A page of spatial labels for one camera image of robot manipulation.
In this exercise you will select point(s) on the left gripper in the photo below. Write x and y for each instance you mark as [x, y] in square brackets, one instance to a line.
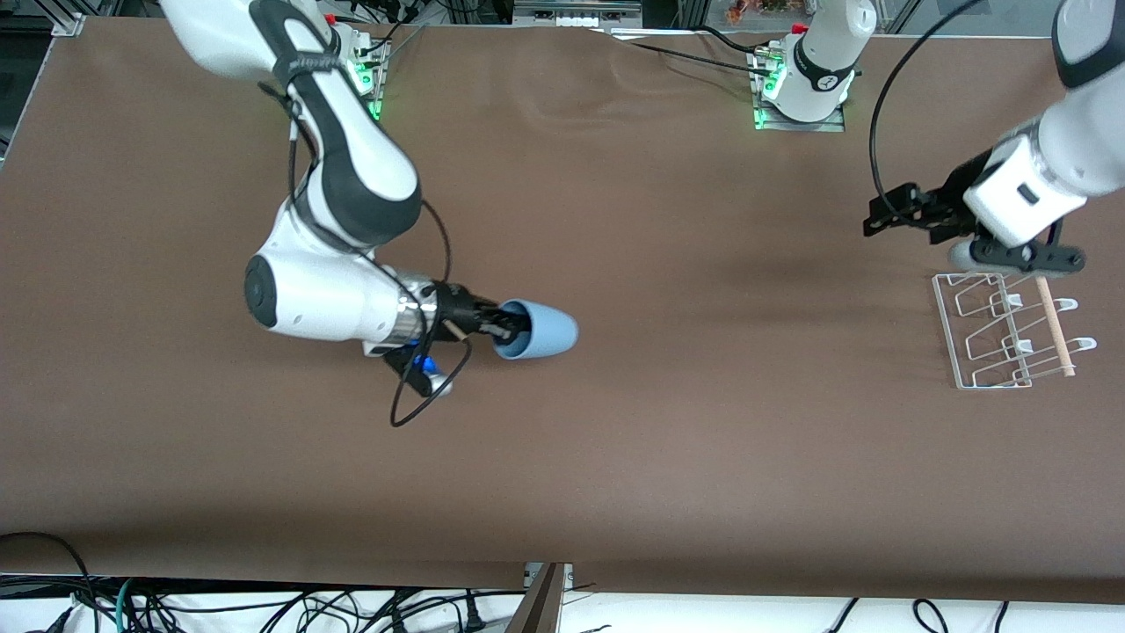
[956, 191]

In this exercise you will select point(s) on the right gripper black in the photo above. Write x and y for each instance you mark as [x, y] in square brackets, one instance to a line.
[457, 309]

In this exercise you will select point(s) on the blue plastic cup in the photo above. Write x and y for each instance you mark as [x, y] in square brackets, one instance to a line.
[549, 332]

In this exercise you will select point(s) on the brown wooden table beam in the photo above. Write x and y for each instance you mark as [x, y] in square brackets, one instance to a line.
[538, 607]

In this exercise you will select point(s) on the white power strip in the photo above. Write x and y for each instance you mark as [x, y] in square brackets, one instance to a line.
[576, 19]

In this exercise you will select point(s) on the aluminium frame profile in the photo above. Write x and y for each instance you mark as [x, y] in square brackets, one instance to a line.
[68, 22]

